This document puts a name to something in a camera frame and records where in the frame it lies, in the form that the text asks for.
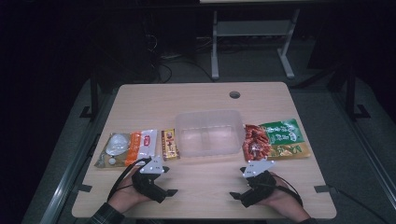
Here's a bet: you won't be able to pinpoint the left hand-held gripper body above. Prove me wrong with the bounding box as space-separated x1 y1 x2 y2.
131 156 168 203

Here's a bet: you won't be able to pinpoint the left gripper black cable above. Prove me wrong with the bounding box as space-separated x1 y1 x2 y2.
106 157 154 203

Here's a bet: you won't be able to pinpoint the black metal stand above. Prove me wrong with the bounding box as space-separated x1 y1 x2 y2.
341 64 372 123
78 70 101 121

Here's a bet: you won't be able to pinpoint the grey table edge bracket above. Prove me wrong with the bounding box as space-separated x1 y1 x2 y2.
313 184 339 194
72 184 93 193

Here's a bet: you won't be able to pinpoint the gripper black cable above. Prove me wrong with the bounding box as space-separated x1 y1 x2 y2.
274 174 304 208
106 157 154 203

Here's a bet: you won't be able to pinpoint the black floor cables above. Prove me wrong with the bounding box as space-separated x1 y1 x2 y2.
148 33 217 84

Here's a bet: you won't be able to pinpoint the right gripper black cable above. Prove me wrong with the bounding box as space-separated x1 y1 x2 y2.
274 174 304 208

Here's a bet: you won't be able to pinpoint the person's left hand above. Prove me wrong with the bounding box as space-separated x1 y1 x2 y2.
106 167 151 215

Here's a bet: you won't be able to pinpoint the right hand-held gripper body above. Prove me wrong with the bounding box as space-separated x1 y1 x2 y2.
241 160 278 209

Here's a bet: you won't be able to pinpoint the person's right hand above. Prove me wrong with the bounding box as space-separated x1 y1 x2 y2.
259 172 312 224

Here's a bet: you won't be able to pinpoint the grey metal rail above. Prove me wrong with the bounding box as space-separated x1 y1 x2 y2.
39 91 117 224
328 91 396 203

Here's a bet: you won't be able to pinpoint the white metal stand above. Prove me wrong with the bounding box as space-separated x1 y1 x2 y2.
210 8 302 80

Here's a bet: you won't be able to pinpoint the small yellow and red packet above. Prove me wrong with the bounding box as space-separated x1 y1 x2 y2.
161 128 181 162

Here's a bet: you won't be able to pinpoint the clear plastic container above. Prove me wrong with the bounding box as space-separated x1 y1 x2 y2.
174 108 247 159

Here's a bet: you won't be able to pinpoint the red-brown snack packet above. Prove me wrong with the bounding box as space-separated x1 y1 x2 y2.
242 124 273 163

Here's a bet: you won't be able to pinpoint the black cable at bracket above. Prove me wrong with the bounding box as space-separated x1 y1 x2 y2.
335 187 390 224

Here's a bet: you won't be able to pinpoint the green and yellow food packet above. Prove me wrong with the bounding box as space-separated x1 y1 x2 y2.
260 118 312 161

